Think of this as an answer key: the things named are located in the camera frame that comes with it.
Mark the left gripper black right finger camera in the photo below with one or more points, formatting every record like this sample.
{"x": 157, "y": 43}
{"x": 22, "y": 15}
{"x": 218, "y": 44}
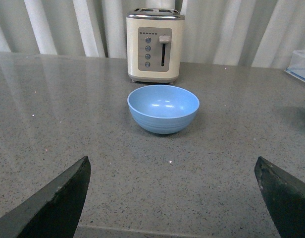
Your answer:
{"x": 284, "y": 196}

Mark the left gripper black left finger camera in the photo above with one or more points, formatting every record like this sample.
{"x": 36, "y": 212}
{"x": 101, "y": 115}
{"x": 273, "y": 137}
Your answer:
{"x": 53, "y": 211}

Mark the blue bowl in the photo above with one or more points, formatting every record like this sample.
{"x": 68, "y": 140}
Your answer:
{"x": 163, "y": 109}

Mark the clear plastic food container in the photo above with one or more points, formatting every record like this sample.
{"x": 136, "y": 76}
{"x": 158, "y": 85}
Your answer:
{"x": 296, "y": 67}

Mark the cream two-slot toaster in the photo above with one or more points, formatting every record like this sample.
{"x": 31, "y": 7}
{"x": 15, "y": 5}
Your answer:
{"x": 154, "y": 43}

